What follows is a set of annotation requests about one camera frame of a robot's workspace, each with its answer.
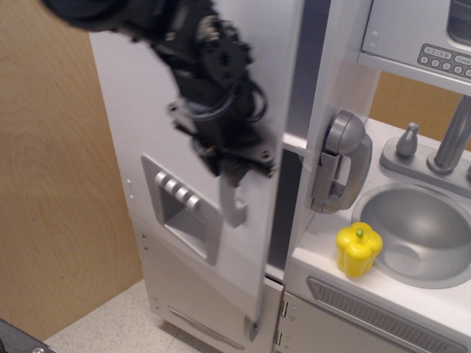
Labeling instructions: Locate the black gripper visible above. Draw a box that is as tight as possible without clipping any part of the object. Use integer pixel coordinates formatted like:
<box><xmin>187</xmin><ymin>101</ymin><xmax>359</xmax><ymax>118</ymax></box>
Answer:
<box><xmin>166</xmin><ymin>101</ymin><xmax>276</xmax><ymax>188</ymax></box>

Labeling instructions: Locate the silver fridge door handle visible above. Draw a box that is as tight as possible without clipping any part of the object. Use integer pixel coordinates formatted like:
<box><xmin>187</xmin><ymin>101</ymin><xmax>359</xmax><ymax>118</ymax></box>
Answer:
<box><xmin>219</xmin><ymin>173</ymin><xmax>247</xmax><ymax>229</ymax></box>

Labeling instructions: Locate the white toy fridge door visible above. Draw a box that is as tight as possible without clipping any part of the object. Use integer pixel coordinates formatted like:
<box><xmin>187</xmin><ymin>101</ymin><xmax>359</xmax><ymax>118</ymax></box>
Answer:
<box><xmin>88</xmin><ymin>0</ymin><xmax>306</xmax><ymax>341</ymax></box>

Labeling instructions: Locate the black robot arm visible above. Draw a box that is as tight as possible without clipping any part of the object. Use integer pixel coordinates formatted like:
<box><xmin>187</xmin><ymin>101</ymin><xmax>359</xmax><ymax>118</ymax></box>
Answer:
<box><xmin>45</xmin><ymin>1</ymin><xmax>275</xmax><ymax>187</ymax></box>

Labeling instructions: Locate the silver ice dispenser panel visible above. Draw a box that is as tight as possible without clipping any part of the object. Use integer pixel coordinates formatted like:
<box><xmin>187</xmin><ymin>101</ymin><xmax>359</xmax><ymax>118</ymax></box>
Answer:
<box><xmin>141</xmin><ymin>154</ymin><xmax>223</xmax><ymax>265</ymax></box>

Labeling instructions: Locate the grey toy telephone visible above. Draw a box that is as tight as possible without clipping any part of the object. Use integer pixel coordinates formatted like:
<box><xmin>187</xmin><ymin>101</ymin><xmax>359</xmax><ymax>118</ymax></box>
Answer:
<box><xmin>311</xmin><ymin>110</ymin><xmax>373</xmax><ymax>214</ymax></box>

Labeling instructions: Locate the white lower freezer door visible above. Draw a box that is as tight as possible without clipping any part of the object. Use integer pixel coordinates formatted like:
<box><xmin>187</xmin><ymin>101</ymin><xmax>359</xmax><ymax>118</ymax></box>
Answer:
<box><xmin>132</xmin><ymin>223</ymin><xmax>283</xmax><ymax>352</ymax></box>

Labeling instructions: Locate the yellow toy bell pepper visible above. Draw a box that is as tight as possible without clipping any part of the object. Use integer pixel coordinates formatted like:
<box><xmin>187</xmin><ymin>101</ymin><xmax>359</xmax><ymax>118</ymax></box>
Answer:
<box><xmin>336</xmin><ymin>221</ymin><xmax>383</xmax><ymax>278</ymax></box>

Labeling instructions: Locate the white toy kitchen cabinet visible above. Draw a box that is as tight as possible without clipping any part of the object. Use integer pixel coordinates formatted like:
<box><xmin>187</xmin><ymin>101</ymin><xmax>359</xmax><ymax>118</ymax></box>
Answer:
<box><xmin>283</xmin><ymin>1</ymin><xmax>470</xmax><ymax>352</ymax></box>

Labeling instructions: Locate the silver toy sink basin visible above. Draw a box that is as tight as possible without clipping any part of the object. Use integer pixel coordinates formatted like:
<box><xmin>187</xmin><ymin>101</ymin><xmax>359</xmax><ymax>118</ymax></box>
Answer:
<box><xmin>352</xmin><ymin>184</ymin><xmax>470</xmax><ymax>289</ymax></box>

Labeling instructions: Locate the silver oven vent panel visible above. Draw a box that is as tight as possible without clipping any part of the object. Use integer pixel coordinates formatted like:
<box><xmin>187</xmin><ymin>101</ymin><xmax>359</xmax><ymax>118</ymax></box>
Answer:
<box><xmin>306</xmin><ymin>277</ymin><xmax>469</xmax><ymax>352</ymax></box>

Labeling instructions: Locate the silver toy faucet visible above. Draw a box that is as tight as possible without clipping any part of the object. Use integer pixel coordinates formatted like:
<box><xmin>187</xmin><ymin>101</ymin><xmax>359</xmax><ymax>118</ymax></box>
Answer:
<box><xmin>380</xmin><ymin>95</ymin><xmax>470</xmax><ymax>198</ymax></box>

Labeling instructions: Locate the toy microwave with keypad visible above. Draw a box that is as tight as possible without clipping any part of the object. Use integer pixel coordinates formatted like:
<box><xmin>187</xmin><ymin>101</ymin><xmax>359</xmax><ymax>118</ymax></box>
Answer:
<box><xmin>358</xmin><ymin>1</ymin><xmax>470</xmax><ymax>96</ymax></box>

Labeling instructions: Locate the black case corner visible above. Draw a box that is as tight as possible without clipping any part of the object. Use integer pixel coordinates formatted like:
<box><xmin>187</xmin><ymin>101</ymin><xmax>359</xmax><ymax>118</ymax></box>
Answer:
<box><xmin>1</xmin><ymin>319</ymin><xmax>56</xmax><ymax>353</ymax></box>

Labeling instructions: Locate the silver freezer door handle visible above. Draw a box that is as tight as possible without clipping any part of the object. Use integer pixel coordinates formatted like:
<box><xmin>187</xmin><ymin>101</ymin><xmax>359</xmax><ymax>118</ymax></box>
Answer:
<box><xmin>244</xmin><ymin>316</ymin><xmax>258</xmax><ymax>342</ymax></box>

